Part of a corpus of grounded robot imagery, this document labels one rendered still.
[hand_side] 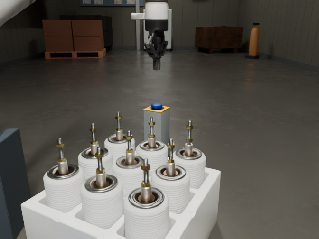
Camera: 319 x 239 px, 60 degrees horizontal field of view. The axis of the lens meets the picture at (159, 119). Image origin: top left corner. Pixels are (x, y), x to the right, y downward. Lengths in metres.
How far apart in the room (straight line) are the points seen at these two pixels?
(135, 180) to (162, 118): 0.31
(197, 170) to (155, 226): 0.24
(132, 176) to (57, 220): 0.19
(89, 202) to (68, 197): 0.09
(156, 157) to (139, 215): 0.27
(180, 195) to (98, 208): 0.19
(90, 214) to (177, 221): 0.19
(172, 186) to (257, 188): 0.56
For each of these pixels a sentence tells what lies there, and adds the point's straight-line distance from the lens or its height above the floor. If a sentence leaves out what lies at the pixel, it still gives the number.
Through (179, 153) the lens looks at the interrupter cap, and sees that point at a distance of 0.78.
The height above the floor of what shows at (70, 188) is 0.23.
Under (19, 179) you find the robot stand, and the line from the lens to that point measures 0.95.
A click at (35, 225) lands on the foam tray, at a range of 0.77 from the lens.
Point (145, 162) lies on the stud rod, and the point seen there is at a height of 0.33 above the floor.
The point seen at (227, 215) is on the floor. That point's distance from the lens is 0.99.
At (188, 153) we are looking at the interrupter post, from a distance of 0.77.
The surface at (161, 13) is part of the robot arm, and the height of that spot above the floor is 0.63.
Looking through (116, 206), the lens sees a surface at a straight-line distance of 0.65.
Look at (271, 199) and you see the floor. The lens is 1.11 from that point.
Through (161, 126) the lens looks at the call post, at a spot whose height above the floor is 0.26.
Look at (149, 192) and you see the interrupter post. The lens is 0.58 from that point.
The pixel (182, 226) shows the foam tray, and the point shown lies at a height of 0.18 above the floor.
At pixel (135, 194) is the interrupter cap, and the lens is 0.61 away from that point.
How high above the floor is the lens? 0.59
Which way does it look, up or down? 19 degrees down
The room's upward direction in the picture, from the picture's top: straight up
